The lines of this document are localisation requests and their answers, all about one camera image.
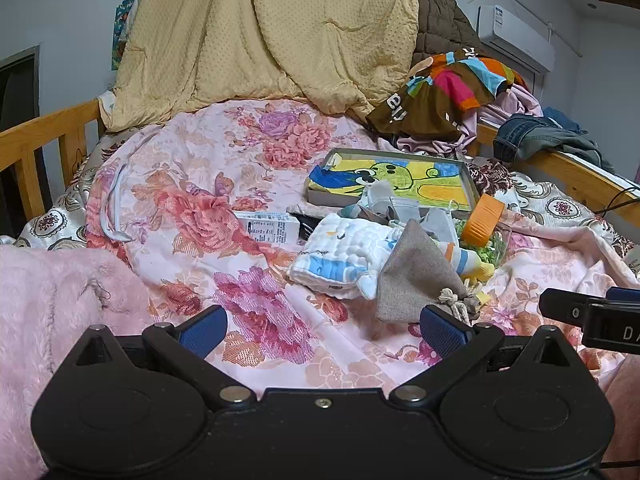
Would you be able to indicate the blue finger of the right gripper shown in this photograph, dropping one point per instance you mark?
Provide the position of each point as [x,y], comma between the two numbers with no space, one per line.
[623,294]

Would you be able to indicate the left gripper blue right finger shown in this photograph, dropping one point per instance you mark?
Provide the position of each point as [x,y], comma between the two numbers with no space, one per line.
[442,332]

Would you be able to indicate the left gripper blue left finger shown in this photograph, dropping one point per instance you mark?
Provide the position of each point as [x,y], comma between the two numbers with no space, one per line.
[202,333]

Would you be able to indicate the grey drawstring pouch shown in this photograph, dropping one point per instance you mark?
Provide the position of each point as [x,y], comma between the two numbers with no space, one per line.
[417,274]

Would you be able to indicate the grey cloth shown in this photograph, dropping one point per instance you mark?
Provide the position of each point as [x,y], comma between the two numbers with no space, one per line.
[379,203]

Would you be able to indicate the orange cloth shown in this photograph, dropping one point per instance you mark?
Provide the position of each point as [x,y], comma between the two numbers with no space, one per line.
[482,221]

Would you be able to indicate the white blue quilted cloth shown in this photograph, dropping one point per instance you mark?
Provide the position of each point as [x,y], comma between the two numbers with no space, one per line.
[343,257]

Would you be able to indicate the striped yellow plush toy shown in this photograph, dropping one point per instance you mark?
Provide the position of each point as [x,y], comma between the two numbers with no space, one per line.
[466,262]

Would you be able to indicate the black patterned sock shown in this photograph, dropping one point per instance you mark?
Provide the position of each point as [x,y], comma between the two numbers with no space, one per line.
[306,224]

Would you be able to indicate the green white bead bag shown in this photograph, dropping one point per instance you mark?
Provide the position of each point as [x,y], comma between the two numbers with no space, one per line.
[490,246]

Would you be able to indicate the white blue carton box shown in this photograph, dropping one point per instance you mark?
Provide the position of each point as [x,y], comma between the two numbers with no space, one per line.
[269,227]

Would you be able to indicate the pink floral quilt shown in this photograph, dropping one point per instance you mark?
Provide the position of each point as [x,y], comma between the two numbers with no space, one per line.
[168,203]

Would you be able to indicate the pink fluffy blanket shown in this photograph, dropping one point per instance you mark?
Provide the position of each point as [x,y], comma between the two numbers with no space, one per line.
[48,299]

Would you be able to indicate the grey green garment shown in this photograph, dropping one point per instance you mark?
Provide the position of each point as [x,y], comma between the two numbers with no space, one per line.
[566,141]

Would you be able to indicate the cartoon picture tray box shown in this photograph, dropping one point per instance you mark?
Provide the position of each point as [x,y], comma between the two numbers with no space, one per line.
[345,174]

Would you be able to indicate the blue denim jeans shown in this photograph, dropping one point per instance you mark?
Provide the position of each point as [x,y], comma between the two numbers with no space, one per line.
[505,144]

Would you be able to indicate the lilac pink garment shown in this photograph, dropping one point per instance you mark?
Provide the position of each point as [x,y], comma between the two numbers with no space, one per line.
[515,100]

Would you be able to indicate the colourful brown striped garment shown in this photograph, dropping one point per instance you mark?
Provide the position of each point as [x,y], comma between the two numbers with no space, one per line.
[440,91]

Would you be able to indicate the brown quilted jacket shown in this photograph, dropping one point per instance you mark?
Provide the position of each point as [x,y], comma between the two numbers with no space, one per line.
[443,27]

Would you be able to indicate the beige dotted blanket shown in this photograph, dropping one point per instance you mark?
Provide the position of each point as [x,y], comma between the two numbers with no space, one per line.
[343,56]

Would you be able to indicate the wooden bed frame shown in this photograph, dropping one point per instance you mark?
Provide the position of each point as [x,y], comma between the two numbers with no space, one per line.
[598,191]

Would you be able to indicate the white wall air conditioner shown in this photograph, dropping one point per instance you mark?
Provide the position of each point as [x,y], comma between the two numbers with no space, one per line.
[512,37]

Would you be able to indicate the teal wall poster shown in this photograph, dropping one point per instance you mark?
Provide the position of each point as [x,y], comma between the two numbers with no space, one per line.
[120,31]

